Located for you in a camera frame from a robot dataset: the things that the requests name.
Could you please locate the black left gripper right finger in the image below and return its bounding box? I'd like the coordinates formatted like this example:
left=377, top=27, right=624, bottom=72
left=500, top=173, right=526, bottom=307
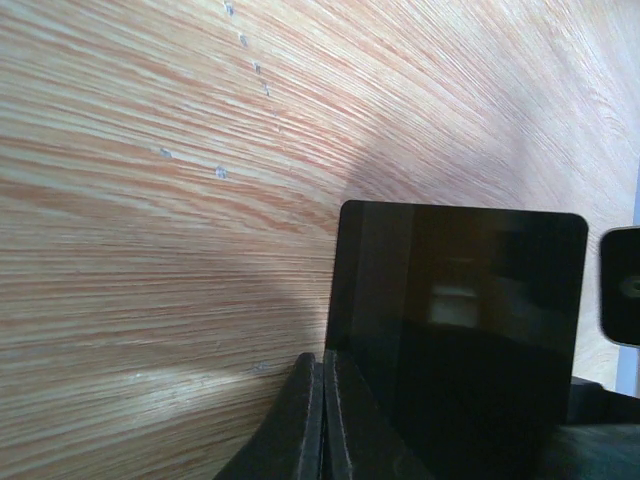
left=322, top=350, right=430, bottom=479

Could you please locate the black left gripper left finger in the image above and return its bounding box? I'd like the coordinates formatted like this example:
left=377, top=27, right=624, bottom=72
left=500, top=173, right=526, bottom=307
left=216, top=353, right=324, bottom=479

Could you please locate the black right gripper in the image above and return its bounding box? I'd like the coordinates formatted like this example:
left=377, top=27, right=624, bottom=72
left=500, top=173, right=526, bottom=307
left=549, top=377, right=639, bottom=479

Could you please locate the black credit card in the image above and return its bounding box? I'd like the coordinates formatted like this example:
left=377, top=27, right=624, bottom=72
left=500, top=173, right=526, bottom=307
left=325, top=200, right=588, bottom=479

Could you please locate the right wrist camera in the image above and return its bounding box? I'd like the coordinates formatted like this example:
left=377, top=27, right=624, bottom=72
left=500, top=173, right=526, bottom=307
left=599, top=227, right=640, bottom=347

